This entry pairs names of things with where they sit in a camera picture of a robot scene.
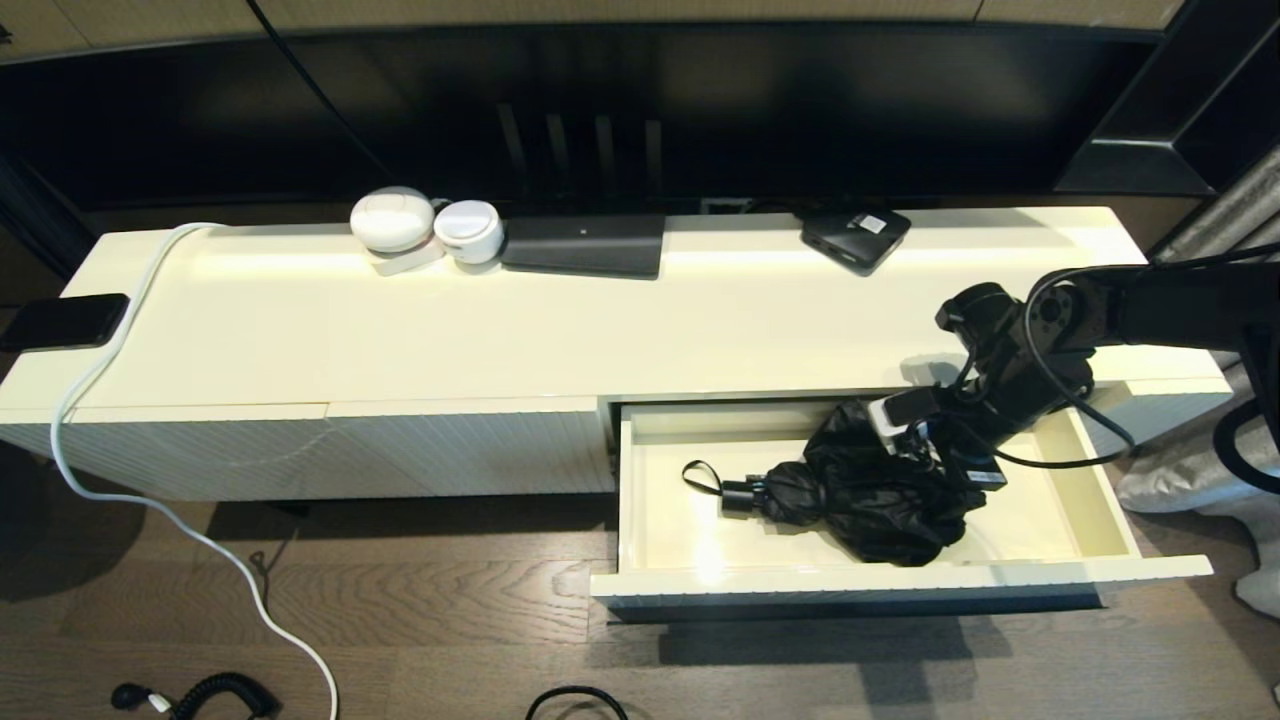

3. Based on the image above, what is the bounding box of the black umbrella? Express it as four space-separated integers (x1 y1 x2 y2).
683 400 986 569

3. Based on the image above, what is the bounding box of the thin dark metal rod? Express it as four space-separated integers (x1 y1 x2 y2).
608 595 1106 627

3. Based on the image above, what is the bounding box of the white ribbed drawer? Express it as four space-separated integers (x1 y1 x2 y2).
590 393 1214 611

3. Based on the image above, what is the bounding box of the white TV cabinet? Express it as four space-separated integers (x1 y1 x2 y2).
0 207 1233 504

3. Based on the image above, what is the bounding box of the grey curtain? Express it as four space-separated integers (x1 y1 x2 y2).
1112 145 1280 521

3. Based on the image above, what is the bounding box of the small black box white label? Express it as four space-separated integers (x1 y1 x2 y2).
800 207 913 278

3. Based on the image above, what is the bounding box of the white rounded object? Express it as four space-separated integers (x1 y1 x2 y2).
1235 570 1280 621

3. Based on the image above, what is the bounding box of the black television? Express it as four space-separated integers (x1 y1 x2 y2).
0 25 1166 216

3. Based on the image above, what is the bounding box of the black shelf unit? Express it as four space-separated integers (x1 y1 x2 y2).
1050 0 1280 199

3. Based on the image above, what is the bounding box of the flat black rectangular box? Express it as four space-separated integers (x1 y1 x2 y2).
500 214 667 279

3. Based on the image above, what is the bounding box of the small white round device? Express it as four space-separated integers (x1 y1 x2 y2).
433 200 506 266

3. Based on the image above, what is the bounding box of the large white round device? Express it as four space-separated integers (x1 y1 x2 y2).
350 187 437 254

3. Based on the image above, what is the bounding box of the black phone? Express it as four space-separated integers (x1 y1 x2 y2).
0 293 131 354

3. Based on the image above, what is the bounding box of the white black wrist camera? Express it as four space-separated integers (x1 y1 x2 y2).
868 386 946 456

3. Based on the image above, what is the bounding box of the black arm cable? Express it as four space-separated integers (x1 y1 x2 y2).
995 268 1136 471

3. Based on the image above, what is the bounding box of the black looped floor cable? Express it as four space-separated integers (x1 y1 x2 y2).
525 686 629 720

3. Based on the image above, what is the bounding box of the black coiled cable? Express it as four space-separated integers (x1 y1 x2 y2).
110 674 283 720

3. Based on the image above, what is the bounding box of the thin black wall cable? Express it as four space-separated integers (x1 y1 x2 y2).
244 0 393 183

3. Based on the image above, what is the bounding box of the thick white cable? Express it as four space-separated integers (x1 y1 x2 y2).
50 222 339 720

